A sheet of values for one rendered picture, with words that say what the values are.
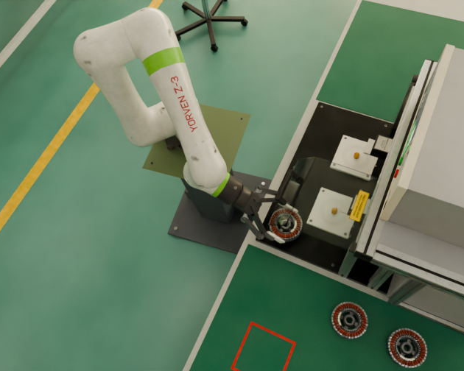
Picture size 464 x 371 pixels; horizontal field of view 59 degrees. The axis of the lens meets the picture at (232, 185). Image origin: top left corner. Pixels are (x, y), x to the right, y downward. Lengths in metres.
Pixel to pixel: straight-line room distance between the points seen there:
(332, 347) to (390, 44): 1.28
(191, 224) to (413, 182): 1.58
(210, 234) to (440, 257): 1.43
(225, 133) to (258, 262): 0.56
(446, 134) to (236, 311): 0.85
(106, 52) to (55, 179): 1.71
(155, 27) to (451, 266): 0.98
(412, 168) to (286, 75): 1.94
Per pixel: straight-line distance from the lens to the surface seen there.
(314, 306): 1.44
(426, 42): 2.05
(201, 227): 2.34
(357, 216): 1.20
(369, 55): 1.95
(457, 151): 1.06
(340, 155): 1.61
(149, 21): 1.21
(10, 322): 2.65
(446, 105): 1.12
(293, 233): 1.40
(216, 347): 1.45
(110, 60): 1.23
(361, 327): 1.41
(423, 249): 1.16
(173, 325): 2.26
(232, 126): 1.72
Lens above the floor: 2.17
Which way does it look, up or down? 64 degrees down
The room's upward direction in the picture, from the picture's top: 16 degrees counter-clockwise
